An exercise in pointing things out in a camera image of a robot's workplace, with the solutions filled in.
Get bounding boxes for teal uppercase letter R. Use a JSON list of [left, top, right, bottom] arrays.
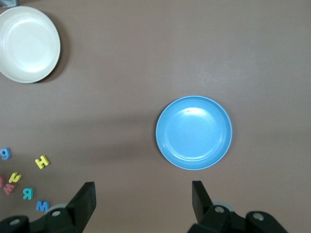
[[22, 187, 34, 200]]

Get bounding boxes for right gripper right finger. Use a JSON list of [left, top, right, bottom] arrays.
[[187, 180, 289, 233]]

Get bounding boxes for red lowercase foam letter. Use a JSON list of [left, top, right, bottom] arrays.
[[3, 182, 17, 195]]

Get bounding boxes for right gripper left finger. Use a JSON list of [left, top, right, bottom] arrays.
[[0, 181, 97, 233]]

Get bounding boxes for beige plate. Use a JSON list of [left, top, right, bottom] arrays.
[[0, 6, 61, 84]]

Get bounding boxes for blue plate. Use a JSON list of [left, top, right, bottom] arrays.
[[155, 95, 233, 170]]

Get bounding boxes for yellow lowercase foam letter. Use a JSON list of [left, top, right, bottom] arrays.
[[8, 171, 22, 184]]

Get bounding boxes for yellow uppercase letter H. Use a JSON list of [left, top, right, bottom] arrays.
[[35, 155, 51, 170]]

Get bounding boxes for blue lowercase letter g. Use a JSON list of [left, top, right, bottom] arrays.
[[0, 147, 12, 161]]

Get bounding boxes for blue uppercase letter M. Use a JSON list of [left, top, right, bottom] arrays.
[[35, 200, 51, 213]]

